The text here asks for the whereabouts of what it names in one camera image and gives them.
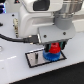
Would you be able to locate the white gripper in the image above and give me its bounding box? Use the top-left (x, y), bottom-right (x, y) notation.
top-left (36, 20), bottom-right (78, 52)

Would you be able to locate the red gear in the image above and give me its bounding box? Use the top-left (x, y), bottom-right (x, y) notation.
top-left (49, 43), bottom-right (61, 54)

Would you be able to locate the blue gear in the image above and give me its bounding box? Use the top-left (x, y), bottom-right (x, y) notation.
top-left (43, 51), bottom-right (61, 61)

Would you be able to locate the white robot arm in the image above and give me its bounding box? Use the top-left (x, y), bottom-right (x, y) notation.
top-left (18, 0), bottom-right (83, 52)

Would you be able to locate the left metal peg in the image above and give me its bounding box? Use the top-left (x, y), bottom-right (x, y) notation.
top-left (33, 52), bottom-right (38, 61)

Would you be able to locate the beige electrical connector block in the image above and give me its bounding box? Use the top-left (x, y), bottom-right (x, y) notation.
top-left (13, 18), bottom-right (18, 34)

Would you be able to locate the blue object background left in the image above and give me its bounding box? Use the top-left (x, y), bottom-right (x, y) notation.
top-left (0, 3), bottom-right (6, 14)

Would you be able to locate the black-framed peg base plate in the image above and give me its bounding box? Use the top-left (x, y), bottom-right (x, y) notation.
top-left (25, 48), bottom-right (66, 68)

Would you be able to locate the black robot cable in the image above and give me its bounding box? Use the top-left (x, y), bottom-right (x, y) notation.
top-left (0, 32), bottom-right (43, 44)

